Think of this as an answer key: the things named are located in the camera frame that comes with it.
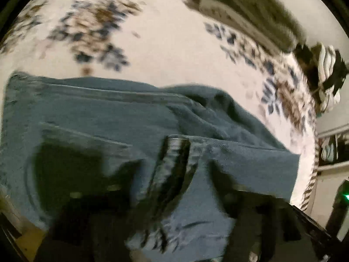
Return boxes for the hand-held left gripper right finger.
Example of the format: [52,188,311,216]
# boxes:
[209,160,337,262]

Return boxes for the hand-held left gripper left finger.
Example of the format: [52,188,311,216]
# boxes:
[37,160,144,262]

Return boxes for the blue denim pants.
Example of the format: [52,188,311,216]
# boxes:
[1,71,302,254]

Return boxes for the white shelf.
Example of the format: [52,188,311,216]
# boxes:
[313,115,349,174]

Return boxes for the floral white bed sheet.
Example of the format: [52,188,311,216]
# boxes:
[0,0,321,213]

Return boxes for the pile of striped clothes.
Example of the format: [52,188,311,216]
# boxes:
[294,42,349,113]

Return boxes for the floral pillow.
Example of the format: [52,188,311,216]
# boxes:
[185,0,307,53]

